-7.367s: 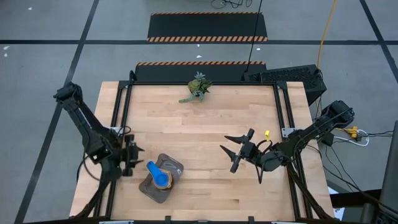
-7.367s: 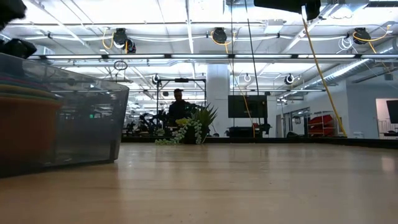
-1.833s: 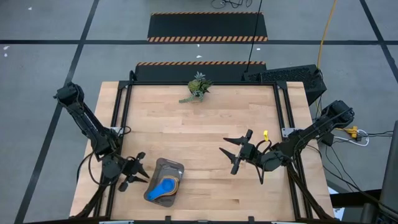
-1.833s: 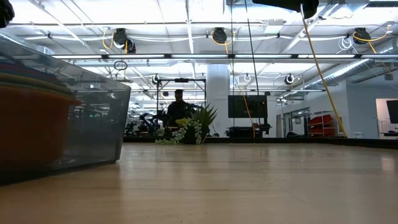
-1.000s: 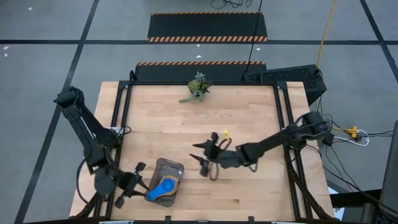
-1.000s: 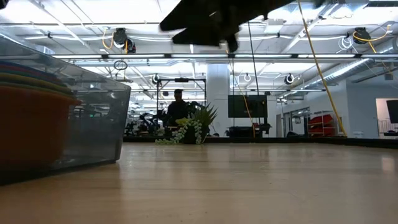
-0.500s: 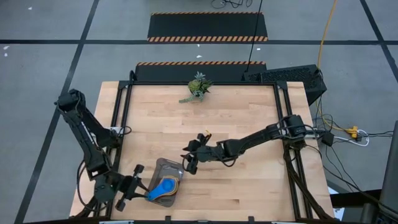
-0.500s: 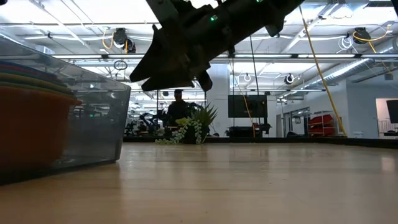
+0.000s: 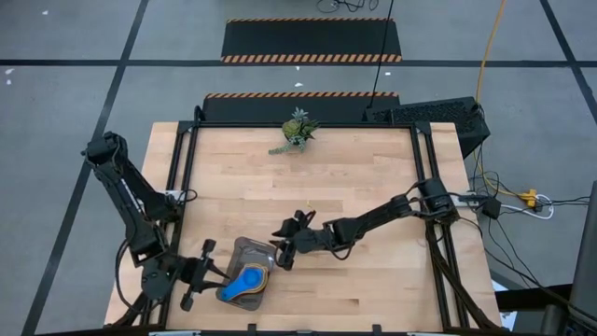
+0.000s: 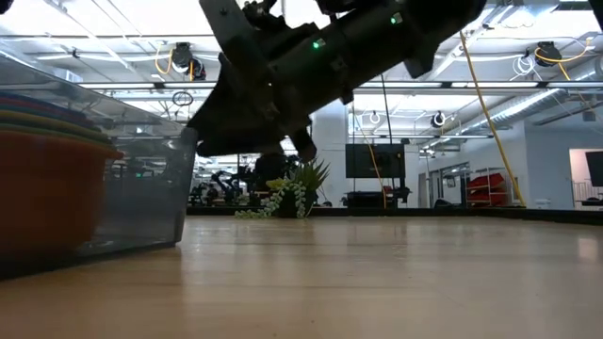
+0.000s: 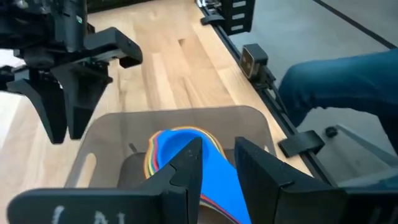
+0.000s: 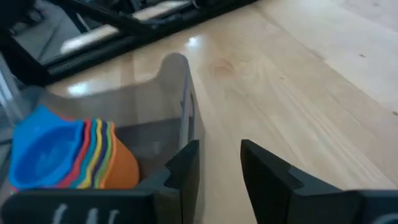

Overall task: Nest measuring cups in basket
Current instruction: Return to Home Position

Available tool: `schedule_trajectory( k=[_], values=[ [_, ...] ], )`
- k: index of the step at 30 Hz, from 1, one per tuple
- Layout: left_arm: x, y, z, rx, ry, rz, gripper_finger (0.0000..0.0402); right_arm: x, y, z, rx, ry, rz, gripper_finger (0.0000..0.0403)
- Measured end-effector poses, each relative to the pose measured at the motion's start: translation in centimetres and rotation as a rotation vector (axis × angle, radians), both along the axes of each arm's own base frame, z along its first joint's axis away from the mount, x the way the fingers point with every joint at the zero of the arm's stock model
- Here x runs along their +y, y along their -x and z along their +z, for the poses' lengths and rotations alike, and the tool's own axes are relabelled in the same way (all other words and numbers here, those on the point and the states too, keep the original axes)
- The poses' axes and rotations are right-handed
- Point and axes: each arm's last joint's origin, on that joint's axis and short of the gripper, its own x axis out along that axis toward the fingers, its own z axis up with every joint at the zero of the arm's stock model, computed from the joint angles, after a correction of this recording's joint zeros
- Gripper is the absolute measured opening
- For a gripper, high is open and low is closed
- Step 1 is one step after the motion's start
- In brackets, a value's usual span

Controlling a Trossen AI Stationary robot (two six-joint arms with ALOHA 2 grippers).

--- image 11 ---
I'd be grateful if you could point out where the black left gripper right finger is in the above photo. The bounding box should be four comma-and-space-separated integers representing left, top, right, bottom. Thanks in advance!
234, 136, 348, 224

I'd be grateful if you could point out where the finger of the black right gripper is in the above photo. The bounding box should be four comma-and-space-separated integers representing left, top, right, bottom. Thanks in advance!
51, 62, 113, 140
6, 77, 68, 144

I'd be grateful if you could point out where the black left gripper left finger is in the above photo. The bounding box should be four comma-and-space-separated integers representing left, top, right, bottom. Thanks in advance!
141, 136, 203, 224

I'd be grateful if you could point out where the blue plastic measuring cup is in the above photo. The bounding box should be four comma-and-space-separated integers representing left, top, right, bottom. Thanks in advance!
155, 129, 252, 224

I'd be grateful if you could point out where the yellow plastic measuring cup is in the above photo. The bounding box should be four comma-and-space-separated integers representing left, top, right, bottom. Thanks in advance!
145, 126, 231, 194

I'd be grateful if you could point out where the red plastic measuring cup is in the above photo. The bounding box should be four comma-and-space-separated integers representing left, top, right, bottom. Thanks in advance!
150, 129, 242, 224

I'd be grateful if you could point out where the orange plastic measuring cup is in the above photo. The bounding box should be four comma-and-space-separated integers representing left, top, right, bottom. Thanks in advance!
142, 125, 243, 224

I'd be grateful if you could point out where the smoky translucent plastic basket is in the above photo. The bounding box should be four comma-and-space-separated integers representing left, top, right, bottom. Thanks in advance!
63, 105, 277, 224

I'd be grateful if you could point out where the grey chair base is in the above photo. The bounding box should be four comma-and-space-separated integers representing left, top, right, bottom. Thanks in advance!
325, 123, 398, 187

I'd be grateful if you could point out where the person's leg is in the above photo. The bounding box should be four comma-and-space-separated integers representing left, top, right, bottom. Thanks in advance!
278, 48, 398, 156

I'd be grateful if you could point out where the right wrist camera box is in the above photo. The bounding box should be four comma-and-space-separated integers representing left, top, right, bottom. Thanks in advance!
83, 27, 144, 68

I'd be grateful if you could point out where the black table-level camera box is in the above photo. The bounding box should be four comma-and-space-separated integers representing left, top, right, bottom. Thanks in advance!
239, 43, 270, 80

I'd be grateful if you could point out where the black slotted bracket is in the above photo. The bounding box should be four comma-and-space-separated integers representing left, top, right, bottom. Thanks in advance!
198, 0, 256, 35

